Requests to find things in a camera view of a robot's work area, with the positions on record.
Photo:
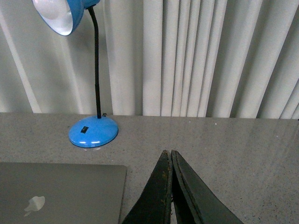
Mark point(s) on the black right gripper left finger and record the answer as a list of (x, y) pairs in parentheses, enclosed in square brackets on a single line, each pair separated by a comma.
[(154, 203)]

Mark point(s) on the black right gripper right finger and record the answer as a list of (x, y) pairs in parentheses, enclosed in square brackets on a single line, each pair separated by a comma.
[(194, 202)]

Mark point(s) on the grey laptop with black keyboard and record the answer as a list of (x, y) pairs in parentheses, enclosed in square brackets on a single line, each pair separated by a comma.
[(48, 193)]

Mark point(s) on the blue gooseneck desk lamp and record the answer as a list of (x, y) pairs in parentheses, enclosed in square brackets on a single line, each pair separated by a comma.
[(63, 17)]

